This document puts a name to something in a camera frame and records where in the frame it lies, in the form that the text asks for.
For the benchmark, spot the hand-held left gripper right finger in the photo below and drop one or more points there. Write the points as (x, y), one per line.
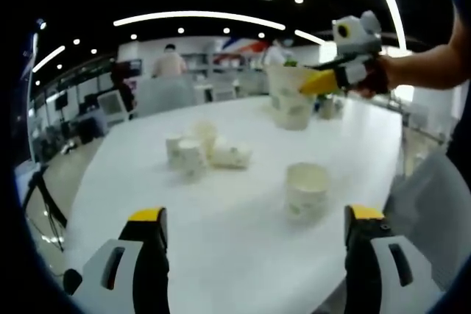
(379, 281)

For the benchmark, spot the white table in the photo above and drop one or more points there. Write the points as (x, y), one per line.
(239, 218)

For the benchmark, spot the dark monitor screen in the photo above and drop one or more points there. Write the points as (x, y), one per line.
(133, 67)

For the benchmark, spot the person's dark clothing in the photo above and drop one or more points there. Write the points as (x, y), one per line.
(454, 137)

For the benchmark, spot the small clear glass vase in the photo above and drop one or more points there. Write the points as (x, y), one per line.
(331, 108)

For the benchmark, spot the red blue wall banner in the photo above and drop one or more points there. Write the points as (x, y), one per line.
(243, 45)

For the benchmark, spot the small black device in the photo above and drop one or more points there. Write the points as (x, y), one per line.
(72, 281)

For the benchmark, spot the pile of paper cups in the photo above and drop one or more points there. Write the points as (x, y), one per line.
(191, 152)

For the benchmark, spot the white kiosk monitor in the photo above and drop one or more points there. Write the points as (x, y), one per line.
(112, 106)

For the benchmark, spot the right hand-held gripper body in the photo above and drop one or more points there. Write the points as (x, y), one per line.
(362, 38)

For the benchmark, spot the black tripod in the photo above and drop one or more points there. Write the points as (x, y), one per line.
(46, 196)

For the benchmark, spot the curved ceiling light strip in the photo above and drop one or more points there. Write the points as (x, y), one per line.
(198, 15)
(392, 5)

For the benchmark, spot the grey mesh chair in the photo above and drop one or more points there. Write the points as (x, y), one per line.
(165, 97)
(430, 218)

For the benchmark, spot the person's right hand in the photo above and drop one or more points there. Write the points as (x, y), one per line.
(380, 78)

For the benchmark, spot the white storage shelf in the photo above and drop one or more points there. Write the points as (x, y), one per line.
(228, 71)

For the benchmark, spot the white printed paper cup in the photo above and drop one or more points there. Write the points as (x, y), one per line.
(307, 192)
(290, 111)

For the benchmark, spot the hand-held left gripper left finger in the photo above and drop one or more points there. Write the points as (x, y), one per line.
(121, 281)

